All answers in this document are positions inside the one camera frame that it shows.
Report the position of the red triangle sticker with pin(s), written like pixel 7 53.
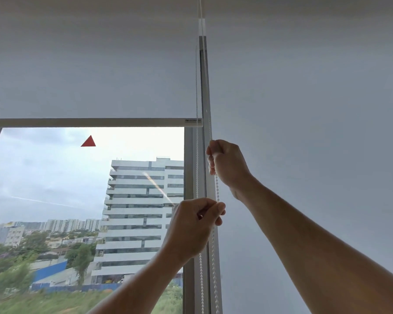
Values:
pixel 88 142

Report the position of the person's left hand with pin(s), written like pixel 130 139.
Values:
pixel 186 230

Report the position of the person's left thumb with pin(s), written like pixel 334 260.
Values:
pixel 214 210

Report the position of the person's right hand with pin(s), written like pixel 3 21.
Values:
pixel 229 163

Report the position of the person's right forearm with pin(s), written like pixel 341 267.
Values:
pixel 308 251

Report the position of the person's left forearm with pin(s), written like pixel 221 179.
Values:
pixel 140 287

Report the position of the person's right fingers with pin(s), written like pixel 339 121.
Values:
pixel 212 156

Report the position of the white roller blind with bar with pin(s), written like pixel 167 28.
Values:
pixel 85 62

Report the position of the grey window frame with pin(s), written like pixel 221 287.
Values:
pixel 190 160

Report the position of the wide white roller blind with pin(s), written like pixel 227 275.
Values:
pixel 308 94

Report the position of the white multi-storey building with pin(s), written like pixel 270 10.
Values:
pixel 134 219

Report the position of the blue site fence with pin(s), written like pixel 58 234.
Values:
pixel 49 270

